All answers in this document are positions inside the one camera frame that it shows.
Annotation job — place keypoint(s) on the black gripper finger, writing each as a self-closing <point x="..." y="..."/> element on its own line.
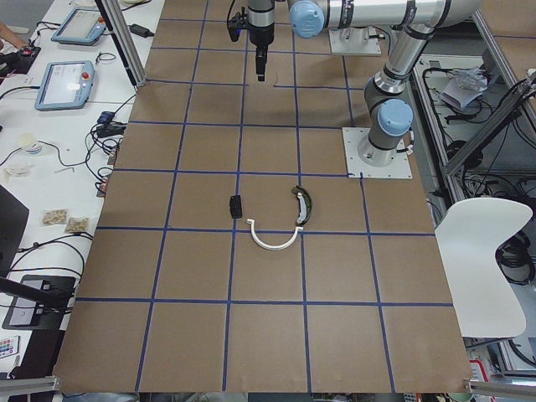
<point x="261" y="53"/>

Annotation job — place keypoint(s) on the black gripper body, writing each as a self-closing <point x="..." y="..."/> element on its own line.
<point x="260" y="38"/>

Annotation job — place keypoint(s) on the black power adapter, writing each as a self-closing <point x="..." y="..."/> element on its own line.
<point x="141" y="31"/>

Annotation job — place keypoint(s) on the small black plastic part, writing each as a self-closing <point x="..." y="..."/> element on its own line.
<point x="235" y="207"/>

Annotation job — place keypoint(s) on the olive green brake shoe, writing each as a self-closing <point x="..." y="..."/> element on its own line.
<point x="305" y="205"/>

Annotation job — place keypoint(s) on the far blue teach pendant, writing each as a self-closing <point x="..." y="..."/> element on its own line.
<point x="81" y="27"/>

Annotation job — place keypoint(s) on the blue teach pendant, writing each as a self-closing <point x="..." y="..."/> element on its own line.
<point x="65" y="86"/>
<point x="81" y="27"/>

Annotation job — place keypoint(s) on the near blue teach pendant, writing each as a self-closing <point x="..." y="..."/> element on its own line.
<point x="65" y="86"/>

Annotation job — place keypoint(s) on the white paper cup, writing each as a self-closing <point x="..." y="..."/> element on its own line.
<point x="30" y="144"/>

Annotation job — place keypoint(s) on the bag of small parts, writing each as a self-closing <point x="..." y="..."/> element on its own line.
<point x="55" y="217"/>

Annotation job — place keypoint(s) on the white plastic chair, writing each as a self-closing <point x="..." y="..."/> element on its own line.
<point x="468" y="238"/>

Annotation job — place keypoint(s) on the black monitor stand base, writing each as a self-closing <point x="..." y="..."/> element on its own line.
<point x="39" y="302"/>

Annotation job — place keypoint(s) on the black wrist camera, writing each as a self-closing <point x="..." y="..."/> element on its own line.
<point x="236" y="24"/>

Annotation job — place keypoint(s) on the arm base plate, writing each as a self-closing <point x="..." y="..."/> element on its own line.
<point x="355" y="41"/>
<point x="363" y="160"/>

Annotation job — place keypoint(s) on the aluminium frame post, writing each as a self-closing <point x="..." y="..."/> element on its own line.
<point x="121" y="37"/>

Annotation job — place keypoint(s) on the white curved plastic bracket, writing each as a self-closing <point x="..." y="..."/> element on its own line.
<point x="273" y="242"/>

